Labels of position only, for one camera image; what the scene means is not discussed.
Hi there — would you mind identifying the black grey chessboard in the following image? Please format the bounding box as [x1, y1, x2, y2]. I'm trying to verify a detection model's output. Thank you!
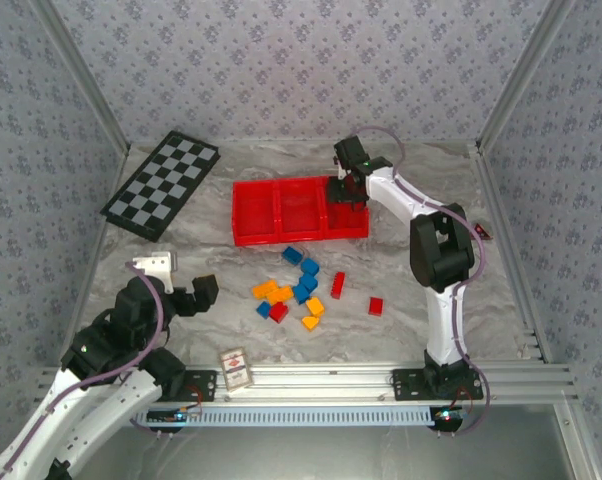
[99, 130, 221, 244]

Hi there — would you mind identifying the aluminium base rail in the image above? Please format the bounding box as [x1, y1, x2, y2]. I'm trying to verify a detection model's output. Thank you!
[35, 363, 580, 404]

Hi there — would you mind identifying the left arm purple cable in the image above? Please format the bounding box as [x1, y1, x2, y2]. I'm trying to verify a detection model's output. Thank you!
[0, 259, 165, 474]

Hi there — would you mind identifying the aluminium side rail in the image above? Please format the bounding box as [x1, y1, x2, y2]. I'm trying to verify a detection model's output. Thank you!
[473, 144, 552, 364]
[60, 149, 130, 366]

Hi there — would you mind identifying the left small circuit board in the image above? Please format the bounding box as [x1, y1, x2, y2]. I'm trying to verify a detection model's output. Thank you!
[147, 407, 202, 426]

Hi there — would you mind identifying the right aluminium side rail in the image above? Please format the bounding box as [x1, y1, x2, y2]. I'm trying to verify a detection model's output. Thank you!
[473, 144, 552, 364]

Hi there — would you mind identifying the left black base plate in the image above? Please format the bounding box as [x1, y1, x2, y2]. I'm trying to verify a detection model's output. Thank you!
[178, 368, 218, 404]

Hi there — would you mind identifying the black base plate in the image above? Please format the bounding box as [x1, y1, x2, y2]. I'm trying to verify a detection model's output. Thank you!
[178, 368, 218, 404]
[391, 367, 485, 401]

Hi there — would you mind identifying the red three-compartment bin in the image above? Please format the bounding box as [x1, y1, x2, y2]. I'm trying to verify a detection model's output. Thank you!
[231, 175, 371, 248]

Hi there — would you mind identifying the blue-grey slotted cable duct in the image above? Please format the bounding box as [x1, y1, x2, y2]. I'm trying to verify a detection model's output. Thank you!
[133, 404, 435, 427]

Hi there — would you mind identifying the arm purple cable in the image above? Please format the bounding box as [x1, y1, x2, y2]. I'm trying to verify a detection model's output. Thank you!
[353, 126, 492, 436]
[0, 259, 165, 474]

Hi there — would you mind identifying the left aluminium side rail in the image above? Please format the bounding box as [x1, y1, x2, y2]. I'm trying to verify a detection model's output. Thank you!
[60, 149, 130, 366]

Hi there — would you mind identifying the right small circuit board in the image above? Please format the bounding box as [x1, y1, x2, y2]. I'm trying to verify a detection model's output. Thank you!
[433, 405, 472, 426]

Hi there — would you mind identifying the aluminium frame post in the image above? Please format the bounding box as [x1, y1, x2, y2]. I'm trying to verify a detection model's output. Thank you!
[30, 0, 132, 154]
[475, 0, 577, 151]

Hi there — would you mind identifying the playing card box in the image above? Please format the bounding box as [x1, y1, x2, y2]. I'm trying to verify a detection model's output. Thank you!
[218, 348, 255, 394]

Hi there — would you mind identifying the left aluminium frame post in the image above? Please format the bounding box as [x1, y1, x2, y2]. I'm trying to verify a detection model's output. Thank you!
[30, 0, 132, 154]

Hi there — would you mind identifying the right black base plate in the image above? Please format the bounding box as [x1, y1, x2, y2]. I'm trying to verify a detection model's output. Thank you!
[391, 367, 485, 401]

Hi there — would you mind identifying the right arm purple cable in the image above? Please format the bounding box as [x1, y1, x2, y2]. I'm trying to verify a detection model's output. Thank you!
[353, 126, 492, 436]

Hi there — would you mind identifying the right aluminium frame post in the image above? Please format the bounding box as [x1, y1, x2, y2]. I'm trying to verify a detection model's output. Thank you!
[475, 0, 577, 151]

